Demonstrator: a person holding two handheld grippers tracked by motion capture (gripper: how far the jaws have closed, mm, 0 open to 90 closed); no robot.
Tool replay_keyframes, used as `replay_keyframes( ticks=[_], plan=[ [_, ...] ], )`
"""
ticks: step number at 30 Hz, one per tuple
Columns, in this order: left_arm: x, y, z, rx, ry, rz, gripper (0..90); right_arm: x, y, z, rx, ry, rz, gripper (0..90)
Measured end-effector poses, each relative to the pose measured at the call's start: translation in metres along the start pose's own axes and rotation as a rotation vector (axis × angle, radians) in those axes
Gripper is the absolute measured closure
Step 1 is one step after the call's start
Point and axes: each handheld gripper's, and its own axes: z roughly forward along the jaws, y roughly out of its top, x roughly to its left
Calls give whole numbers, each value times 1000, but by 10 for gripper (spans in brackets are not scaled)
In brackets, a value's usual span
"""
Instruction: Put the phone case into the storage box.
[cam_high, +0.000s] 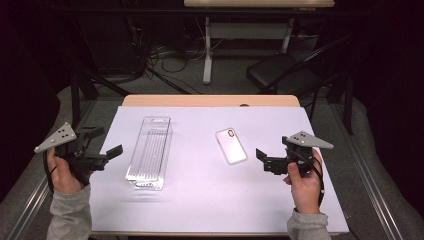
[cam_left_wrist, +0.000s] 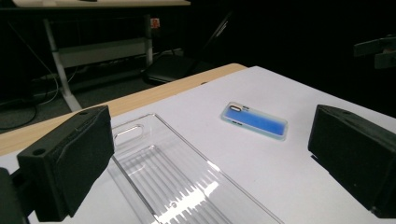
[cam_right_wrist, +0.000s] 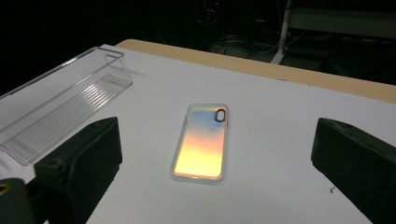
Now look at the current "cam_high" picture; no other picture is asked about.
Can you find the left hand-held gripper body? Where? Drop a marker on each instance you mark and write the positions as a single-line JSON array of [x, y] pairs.
[[76, 156]]

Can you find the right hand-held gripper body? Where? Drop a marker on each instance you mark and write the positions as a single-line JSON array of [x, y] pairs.
[[300, 155]]

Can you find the translucent phone case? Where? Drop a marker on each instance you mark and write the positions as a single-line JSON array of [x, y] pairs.
[[231, 146]]

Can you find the clear plastic storage tray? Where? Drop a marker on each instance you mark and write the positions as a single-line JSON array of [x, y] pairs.
[[150, 156]]

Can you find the person's left hand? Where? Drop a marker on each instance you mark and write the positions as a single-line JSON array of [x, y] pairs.
[[61, 178]]

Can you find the person's right hand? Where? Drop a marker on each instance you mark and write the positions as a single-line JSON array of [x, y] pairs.
[[305, 193]]

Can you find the black metal stand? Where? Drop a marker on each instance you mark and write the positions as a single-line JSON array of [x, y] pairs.
[[75, 96]]

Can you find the white table cover sheet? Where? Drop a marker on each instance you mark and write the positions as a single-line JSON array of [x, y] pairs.
[[206, 193]]

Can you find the black folding chair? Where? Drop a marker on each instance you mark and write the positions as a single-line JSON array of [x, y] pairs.
[[280, 71]]

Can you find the light wooden table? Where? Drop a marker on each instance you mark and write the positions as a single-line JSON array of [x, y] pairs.
[[200, 100]]

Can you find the white desk with metal legs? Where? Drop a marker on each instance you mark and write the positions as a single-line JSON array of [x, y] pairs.
[[246, 30]]

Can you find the black metal crossbar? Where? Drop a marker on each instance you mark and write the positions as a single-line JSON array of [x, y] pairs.
[[133, 11]]

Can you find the aluminium floor rail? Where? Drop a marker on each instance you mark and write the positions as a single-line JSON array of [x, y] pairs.
[[30, 206], [370, 180]]

